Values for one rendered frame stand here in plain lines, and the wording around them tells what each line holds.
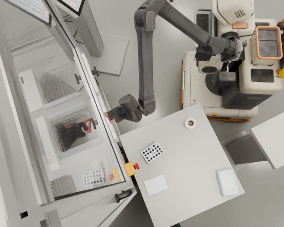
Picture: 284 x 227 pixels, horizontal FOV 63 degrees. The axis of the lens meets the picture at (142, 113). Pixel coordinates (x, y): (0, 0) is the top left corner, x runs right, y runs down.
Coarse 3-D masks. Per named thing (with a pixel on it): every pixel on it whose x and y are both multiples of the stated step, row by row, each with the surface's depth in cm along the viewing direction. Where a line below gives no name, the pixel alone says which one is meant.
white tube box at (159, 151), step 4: (152, 144) 145; (148, 148) 145; (152, 148) 145; (156, 148) 144; (160, 148) 144; (144, 152) 147; (148, 152) 144; (152, 152) 144; (156, 152) 144; (160, 152) 144; (164, 152) 144; (144, 156) 143; (148, 156) 143; (152, 156) 143; (156, 156) 143; (148, 160) 146; (152, 160) 143
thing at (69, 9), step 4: (56, 0) 142; (60, 0) 143; (84, 0) 155; (56, 4) 145; (60, 4) 144; (64, 4) 145; (64, 8) 147; (68, 8) 146; (72, 8) 148; (80, 8) 153; (68, 12) 150; (72, 12) 149; (76, 12) 150; (80, 12) 153; (76, 16) 153
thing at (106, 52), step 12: (84, 12) 184; (84, 24) 193; (84, 36) 212; (96, 36) 223; (108, 36) 254; (120, 36) 253; (84, 48) 251; (96, 48) 231; (108, 48) 249; (120, 48) 249; (96, 60) 246; (108, 60) 246; (120, 60) 246; (108, 72) 243; (120, 72) 245
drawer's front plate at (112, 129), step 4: (100, 96) 141; (100, 100) 140; (104, 104) 143; (104, 108) 139; (108, 120) 137; (108, 124) 136; (112, 124) 143; (112, 128) 136; (112, 132) 135; (116, 136) 135; (116, 140) 138
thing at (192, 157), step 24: (168, 120) 153; (144, 144) 149; (168, 144) 149; (192, 144) 148; (216, 144) 147; (144, 168) 145; (168, 168) 145; (192, 168) 144; (216, 168) 144; (144, 192) 142; (168, 192) 141; (192, 192) 141; (216, 192) 140; (240, 192) 139; (168, 216) 138; (192, 216) 137
